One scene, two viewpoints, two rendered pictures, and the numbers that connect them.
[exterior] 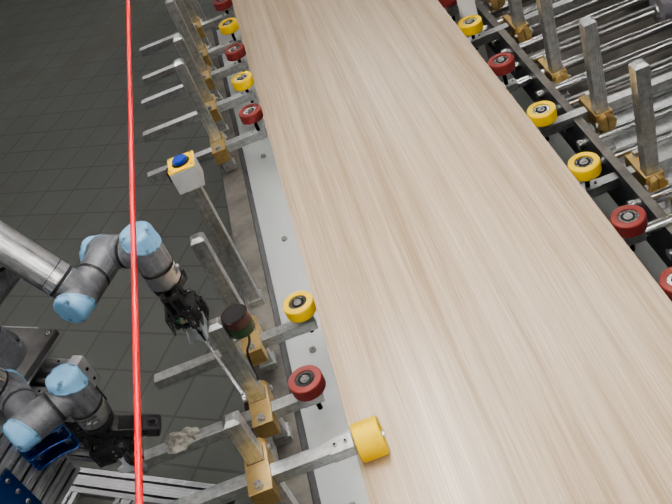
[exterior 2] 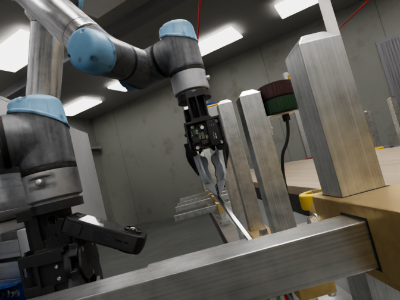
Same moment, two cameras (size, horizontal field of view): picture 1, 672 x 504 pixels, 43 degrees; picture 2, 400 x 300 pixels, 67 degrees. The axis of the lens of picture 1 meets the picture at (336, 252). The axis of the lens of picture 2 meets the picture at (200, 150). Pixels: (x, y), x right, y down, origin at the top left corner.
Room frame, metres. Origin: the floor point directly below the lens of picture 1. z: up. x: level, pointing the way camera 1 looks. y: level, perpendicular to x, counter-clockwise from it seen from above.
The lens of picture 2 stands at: (0.90, 0.45, 1.01)
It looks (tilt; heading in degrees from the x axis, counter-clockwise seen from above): 4 degrees up; 354
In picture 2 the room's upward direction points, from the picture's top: 14 degrees counter-clockwise
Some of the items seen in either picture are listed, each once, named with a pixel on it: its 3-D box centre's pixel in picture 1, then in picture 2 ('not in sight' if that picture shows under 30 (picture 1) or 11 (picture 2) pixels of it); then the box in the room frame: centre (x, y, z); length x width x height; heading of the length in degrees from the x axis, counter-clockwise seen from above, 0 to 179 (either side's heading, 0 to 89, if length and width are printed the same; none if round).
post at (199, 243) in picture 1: (235, 305); (247, 194); (1.63, 0.28, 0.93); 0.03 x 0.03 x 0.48; 86
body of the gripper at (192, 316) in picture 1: (178, 302); (200, 122); (1.51, 0.37, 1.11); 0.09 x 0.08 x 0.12; 176
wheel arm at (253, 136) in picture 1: (207, 155); (212, 209); (2.59, 0.27, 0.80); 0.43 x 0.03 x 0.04; 86
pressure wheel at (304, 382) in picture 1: (312, 392); not in sight; (1.34, 0.18, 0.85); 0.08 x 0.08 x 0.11
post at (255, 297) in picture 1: (226, 245); (233, 192); (1.89, 0.27, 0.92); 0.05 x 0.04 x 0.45; 176
